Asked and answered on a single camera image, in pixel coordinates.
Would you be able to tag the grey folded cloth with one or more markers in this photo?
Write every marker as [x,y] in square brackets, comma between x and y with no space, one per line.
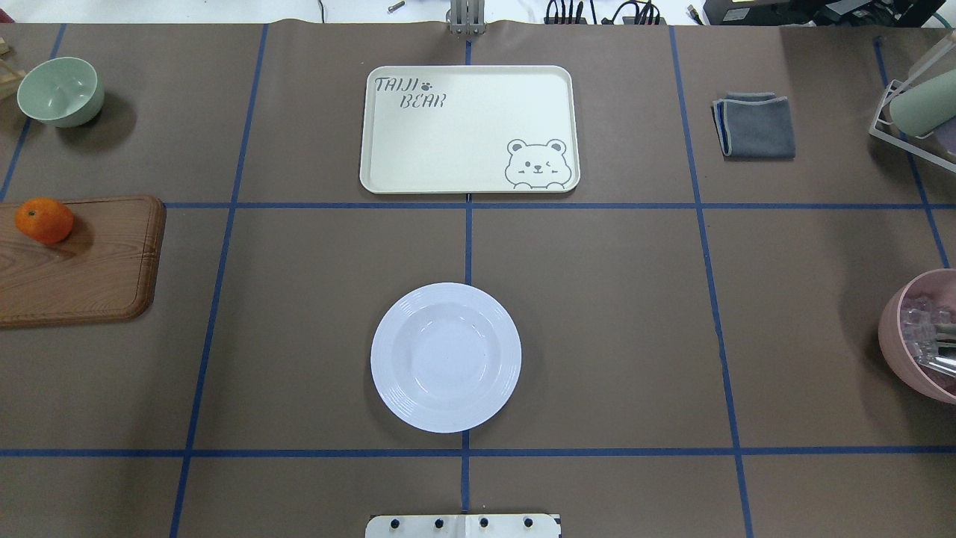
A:
[754,126]

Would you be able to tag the clear ice cubes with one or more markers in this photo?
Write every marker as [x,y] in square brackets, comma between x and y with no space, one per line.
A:
[922,319]

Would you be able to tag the pink bowl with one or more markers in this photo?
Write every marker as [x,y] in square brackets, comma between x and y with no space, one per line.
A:
[939,286]

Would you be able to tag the orange fruit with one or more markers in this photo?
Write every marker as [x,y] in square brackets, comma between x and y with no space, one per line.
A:
[46,220]

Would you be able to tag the white wire cup rack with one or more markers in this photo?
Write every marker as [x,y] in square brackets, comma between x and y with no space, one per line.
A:
[938,146]

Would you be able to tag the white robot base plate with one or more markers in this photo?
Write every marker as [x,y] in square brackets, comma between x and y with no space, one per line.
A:
[465,525]

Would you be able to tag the clear plastic scoop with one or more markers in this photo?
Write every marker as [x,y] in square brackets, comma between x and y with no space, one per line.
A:
[930,354]

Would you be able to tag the wooden cutting board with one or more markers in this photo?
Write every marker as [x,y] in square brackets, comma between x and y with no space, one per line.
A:
[105,270]

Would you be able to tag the green ceramic bowl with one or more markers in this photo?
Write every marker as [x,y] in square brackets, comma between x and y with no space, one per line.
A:
[61,92]

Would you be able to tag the white ridged plate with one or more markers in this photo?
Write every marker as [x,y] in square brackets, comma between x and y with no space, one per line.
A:
[446,358]

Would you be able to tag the wooden dish rack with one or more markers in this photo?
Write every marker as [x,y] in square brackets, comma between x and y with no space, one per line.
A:
[11,77]

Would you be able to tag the sage green cup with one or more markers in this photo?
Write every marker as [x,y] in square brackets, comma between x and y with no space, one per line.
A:
[919,110]

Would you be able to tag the cream bear serving tray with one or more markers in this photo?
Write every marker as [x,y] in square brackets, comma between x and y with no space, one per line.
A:
[480,129]

